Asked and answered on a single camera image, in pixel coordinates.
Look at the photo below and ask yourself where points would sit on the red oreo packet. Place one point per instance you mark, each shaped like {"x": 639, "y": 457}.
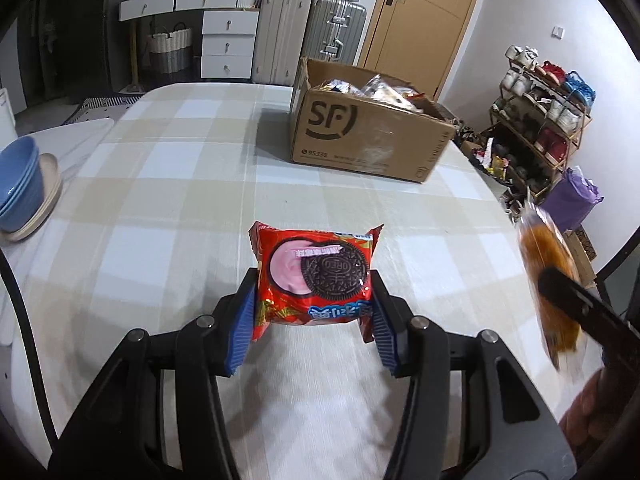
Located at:
{"x": 310, "y": 277}

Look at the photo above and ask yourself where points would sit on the purple bag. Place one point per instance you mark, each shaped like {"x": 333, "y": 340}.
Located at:
{"x": 571, "y": 199}

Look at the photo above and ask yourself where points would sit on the small cardboard box on floor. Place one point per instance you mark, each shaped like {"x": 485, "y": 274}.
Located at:
{"x": 587, "y": 277}

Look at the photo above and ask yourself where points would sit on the wooden door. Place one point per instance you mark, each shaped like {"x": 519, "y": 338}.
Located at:
{"x": 416, "y": 40}

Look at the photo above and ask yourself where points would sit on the white drawer desk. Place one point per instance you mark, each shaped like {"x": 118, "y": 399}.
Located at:
{"x": 227, "y": 31}

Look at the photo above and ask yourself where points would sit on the woven laundry basket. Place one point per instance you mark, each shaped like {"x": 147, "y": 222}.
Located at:
{"x": 171, "y": 51}

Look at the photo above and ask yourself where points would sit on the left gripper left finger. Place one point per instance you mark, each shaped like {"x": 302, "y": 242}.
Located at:
{"x": 117, "y": 429}

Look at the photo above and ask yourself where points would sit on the silver suitcase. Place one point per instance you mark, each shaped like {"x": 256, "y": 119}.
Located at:
{"x": 334, "y": 30}

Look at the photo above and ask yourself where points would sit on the SF cardboard box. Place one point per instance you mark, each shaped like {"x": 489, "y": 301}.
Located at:
{"x": 333, "y": 127}

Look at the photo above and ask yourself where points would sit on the beige suitcase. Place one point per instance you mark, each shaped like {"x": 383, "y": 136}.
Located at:
{"x": 279, "y": 41}

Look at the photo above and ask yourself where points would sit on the white noodle snack bag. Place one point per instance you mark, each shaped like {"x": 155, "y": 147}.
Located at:
{"x": 377, "y": 89}

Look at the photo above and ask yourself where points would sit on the shoe rack with shoes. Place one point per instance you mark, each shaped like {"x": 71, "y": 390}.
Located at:
{"x": 536, "y": 123}

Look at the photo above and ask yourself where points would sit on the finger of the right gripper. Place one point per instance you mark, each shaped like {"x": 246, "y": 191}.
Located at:
{"x": 593, "y": 316}

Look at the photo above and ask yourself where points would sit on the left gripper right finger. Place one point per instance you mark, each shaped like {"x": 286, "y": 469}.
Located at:
{"x": 471, "y": 411}

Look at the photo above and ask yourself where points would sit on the orange bread loaf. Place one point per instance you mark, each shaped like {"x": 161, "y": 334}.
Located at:
{"x": 542, "y": 246}

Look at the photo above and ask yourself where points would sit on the blue bowls stack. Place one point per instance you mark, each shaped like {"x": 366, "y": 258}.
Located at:
{"x": 21, "y": 183}

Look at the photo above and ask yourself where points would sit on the beige plate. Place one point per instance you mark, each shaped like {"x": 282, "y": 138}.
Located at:
{"x": 52, "y": 189}

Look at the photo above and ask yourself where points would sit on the right hand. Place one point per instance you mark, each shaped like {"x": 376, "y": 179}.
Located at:
{"x": 596, "y": 409}

